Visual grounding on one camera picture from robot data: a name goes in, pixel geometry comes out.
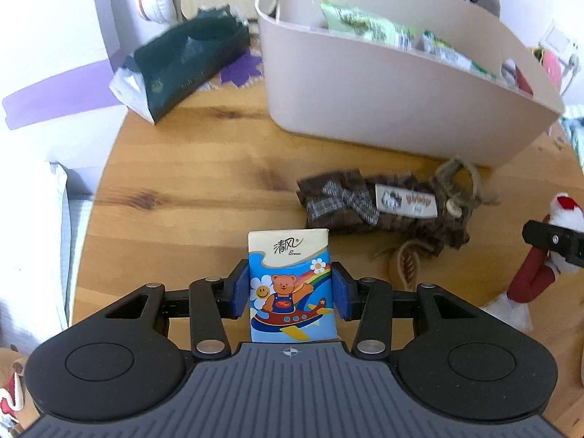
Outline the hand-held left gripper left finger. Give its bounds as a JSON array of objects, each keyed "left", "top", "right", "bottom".
[{"left": 104, "top": 259, "right": 251, "bottom": 359}]

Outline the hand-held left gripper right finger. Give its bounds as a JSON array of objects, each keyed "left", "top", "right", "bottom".
[{"left": 331, "top": 261, "right": 480, "bottom": 357}]

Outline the white cat plush toy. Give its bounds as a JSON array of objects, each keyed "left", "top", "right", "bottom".
[{"left": 483, "top": 192, "right": 584, "bottom": 333}]

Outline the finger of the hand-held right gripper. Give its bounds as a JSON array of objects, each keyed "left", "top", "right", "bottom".
[{"left": 522, "top": 220, "right": 584, "bottom": 275}]

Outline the cream and pink plush toy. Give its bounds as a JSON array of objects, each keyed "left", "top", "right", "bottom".
[{"left": 0, "top": 346, "right": 29, "bottom": 438}]

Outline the burger shaped toy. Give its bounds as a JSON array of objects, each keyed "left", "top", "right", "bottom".
[{"left": 533, "top": 46, "right": 565, "bottom": 97}]

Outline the white wall socket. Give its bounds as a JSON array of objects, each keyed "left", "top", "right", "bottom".
[{"left": 539, "top": 18, "right": 579, "bottom": 68}]

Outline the brown plaid pouch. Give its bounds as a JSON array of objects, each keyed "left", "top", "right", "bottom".
[{"left": 296, "top": 169, "right": 470, "bottom": 249}]

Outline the dark green tissue pack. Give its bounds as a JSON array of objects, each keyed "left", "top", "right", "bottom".
[{"left": 108, "top": 4, "right": 251, "bottom": 125}]

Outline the white and green snack packet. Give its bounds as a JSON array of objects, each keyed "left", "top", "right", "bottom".
[{"left": 422, "top": 30, "right": 497, "bottom": 79}]

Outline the brown hair clip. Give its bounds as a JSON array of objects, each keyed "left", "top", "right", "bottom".
[{"left": 433, "top": 156, "right": 502, "bottom": 207}]

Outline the purple flower mat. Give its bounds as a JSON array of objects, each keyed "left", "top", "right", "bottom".
[{"left": 218, "top": 49, "right": 266, "bottom": 89}]

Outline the cartoon pocket tissue pack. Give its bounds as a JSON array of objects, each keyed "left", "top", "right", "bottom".
[{"left": 247, "top": 227, "right": 339, "bottom": 344}]

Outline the white printed pillow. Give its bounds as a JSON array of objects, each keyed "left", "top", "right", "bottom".
[{"left": 0, "top": 161, "right": 70, "bottom": 345}]

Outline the beige plastic storage bin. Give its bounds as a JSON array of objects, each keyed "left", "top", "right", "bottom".
[{"left": 254, "top": 0, "right": 565, "bottom": 167}]

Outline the round wooden desk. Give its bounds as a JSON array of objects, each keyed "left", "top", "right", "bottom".
[{"left": 68, "top": 68, "right": 584, "bottom": 420}]

